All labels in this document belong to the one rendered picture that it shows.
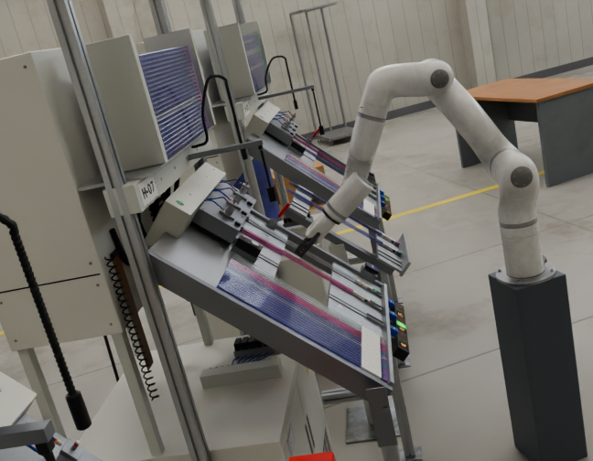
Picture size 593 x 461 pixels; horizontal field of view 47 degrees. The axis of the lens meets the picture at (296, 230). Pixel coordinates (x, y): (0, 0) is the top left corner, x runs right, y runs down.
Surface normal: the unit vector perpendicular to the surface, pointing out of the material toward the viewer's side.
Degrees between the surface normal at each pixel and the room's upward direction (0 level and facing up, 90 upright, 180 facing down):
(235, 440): 0
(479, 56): 90
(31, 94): 90
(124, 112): 90
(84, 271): 90
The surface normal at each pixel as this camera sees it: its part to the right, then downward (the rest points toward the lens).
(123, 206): -0.10, 0.31
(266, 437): -0.22, -0.93
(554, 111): 0.31, 0.21
